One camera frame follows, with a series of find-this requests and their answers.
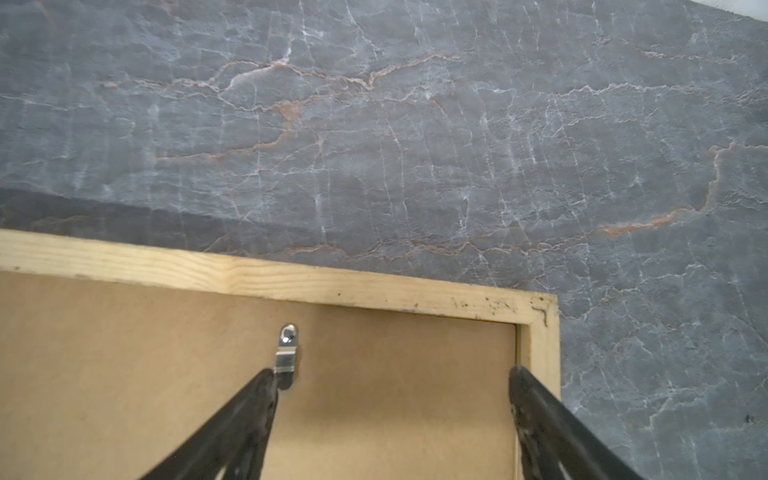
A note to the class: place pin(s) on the silver metal turn clip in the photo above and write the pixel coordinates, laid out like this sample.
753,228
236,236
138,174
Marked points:
286,358

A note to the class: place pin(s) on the light wooden picture frame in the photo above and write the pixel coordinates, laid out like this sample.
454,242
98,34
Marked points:
533,315

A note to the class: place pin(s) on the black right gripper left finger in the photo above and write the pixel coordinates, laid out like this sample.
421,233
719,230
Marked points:
232,443

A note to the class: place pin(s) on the brown wooden backing board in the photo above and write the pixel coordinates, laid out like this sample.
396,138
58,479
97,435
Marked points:
103,381

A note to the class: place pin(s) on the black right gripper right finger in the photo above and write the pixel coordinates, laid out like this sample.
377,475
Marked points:
554,443

